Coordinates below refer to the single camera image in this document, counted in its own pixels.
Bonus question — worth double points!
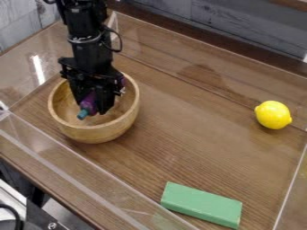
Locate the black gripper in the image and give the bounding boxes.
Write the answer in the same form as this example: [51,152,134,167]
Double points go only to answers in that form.
[58,39,124,115]

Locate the purple toy eggplant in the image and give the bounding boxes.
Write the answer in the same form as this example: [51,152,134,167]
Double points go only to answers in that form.
[76,76,124,120]

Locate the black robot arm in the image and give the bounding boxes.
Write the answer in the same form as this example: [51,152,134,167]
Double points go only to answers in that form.
[43,0,124,120]

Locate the brown wooden bowl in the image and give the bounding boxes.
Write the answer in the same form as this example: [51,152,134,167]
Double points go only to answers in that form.
[48,74,140,144]

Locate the clear acrylic tray walls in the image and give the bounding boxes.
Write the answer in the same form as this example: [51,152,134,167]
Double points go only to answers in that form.
[0,15,307,230]

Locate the green rectangular block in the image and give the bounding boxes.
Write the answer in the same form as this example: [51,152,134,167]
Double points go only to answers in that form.
[161,181,242,230]

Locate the yellow lemon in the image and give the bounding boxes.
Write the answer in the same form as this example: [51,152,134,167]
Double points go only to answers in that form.
[254,101,293,130]

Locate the clear acrylic corner bracket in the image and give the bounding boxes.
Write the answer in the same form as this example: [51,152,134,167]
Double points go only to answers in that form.
[107,12,119,41]

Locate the black metal table bracket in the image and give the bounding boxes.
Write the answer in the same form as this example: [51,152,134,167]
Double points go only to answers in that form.
[23,200,70,230]

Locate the black cable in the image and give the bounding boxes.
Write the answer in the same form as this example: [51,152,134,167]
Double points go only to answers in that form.
[0,202,26,230]

